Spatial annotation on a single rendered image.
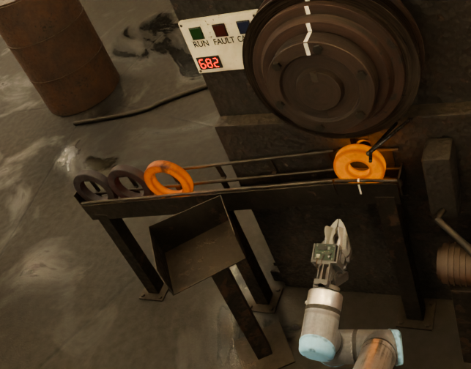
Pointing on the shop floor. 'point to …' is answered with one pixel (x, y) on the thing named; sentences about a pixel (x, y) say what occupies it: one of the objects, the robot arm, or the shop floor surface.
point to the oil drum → (57, 51)
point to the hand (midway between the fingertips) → (338, 225)
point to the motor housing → (464, 295)
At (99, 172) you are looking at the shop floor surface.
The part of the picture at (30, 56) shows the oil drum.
